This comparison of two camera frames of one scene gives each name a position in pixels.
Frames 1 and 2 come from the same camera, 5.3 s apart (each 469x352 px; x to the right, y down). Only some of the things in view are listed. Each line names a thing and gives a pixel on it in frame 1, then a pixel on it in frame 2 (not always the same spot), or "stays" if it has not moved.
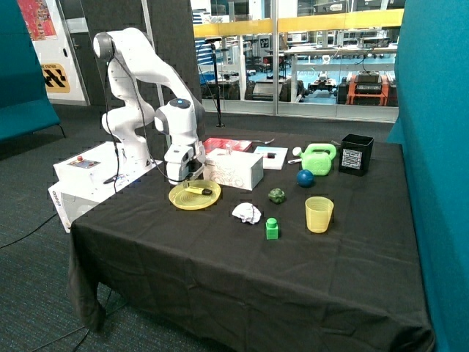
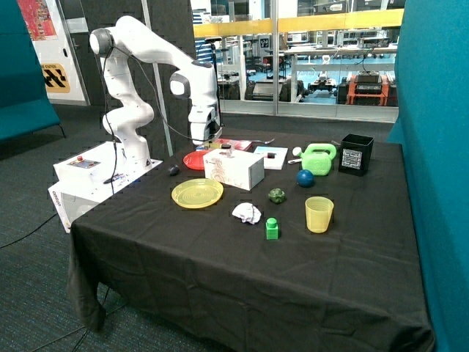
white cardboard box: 234,168 stays
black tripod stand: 212,40 stays
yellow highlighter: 198,191 → 222,146
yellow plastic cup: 318,211 stays
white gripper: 185,161 → 205,123
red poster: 38,20 stays
